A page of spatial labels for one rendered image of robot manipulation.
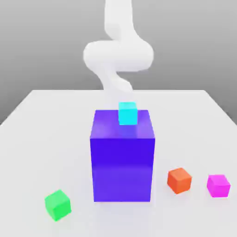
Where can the small magenta cube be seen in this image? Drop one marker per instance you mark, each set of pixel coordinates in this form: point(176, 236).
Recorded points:
point(218, 186)

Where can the small cyan cube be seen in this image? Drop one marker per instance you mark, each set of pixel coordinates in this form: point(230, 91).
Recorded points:
point(127, 114)

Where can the large purple box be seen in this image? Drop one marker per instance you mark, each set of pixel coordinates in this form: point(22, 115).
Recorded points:
point(122, 166)

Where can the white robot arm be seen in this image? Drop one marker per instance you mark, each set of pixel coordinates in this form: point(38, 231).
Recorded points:
point(118, 55)

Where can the small green cube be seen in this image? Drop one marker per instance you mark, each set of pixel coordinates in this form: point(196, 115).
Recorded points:
point(58, 205)

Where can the small orange cube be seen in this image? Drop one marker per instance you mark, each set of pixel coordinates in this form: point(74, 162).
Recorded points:
point(179, 181)

